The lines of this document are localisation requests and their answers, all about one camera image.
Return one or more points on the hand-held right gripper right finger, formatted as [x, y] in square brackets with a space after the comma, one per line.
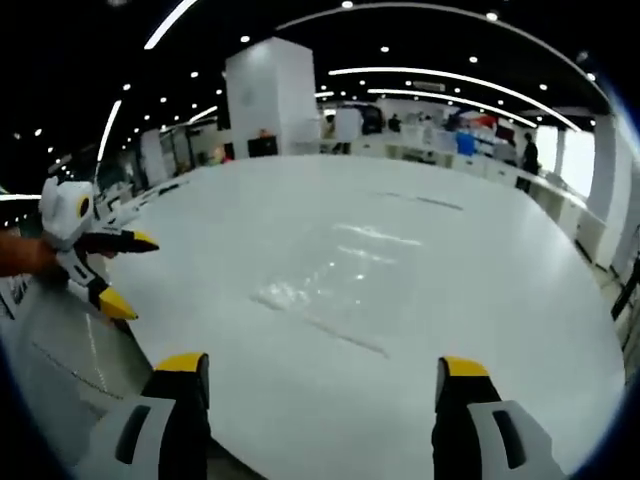
[470, 415]

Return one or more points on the row of white cabinets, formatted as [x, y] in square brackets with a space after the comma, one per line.
[565, 205]

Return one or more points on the clear resealable plastic bag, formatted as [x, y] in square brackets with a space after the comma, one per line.
[340, 270]

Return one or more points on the black box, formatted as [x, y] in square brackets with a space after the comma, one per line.
[262, 146]

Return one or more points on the blue storage box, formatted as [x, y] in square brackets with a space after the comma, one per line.
[465, 142]

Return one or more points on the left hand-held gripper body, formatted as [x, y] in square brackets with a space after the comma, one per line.
[62, 210]

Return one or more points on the white square pillar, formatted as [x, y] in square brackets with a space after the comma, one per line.
[272, 95]

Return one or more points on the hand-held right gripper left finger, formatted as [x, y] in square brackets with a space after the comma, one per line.
[165, 420]

